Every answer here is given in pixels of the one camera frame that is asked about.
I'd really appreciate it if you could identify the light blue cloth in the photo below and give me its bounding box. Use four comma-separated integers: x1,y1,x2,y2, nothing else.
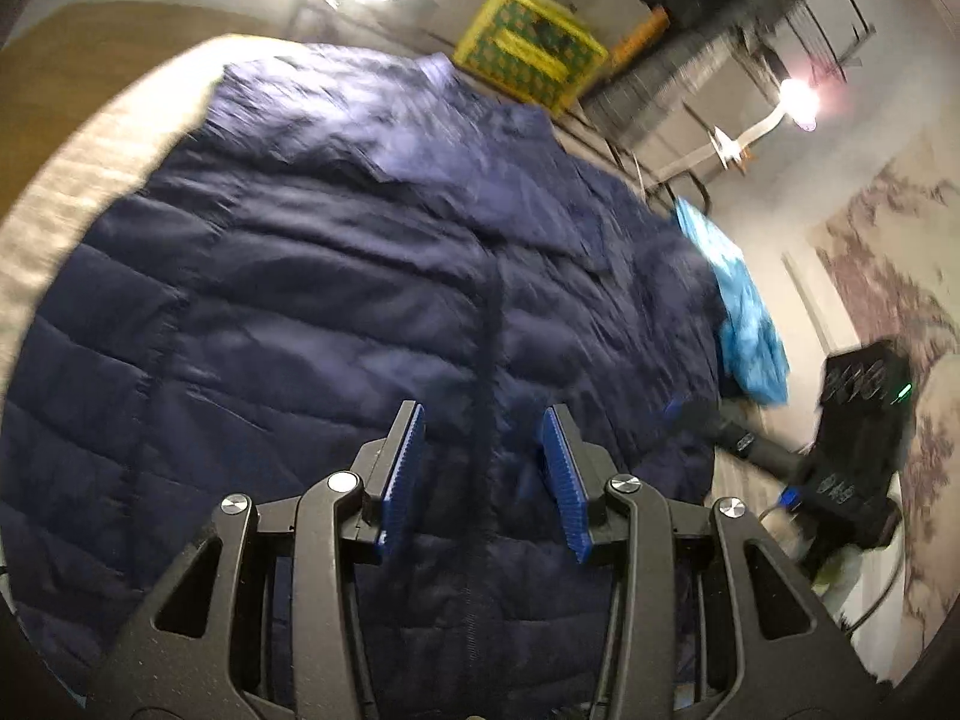
675,199,790,406

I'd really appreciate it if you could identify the grey hanging garment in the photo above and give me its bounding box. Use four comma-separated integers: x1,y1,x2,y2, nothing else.
585,30,781,158

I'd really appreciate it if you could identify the white clip lamp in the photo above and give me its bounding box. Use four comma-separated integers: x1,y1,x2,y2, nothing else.
709,75,822,170

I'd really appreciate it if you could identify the orange hanging garment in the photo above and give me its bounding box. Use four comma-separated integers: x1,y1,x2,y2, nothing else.
609,6,670,70

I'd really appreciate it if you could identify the black metal clothes rack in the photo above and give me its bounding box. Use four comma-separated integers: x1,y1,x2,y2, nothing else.
585,0,878,211

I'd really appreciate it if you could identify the landscape wall poster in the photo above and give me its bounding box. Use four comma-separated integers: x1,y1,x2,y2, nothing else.
814,127,960,653

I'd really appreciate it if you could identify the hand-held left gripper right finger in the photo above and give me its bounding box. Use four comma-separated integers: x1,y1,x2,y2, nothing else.
541,403,893,720

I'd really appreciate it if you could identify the yellow green storage bag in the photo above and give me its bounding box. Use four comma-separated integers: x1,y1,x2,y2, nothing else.
452,0,610,117

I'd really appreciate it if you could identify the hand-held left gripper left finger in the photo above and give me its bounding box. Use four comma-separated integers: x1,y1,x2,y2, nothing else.
86,400,428,720

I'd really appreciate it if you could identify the navy puffer jacket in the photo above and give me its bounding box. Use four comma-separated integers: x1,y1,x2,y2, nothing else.
11,41,725,698

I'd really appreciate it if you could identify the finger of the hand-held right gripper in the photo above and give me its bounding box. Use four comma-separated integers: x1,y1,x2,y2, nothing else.
664,394,809,479

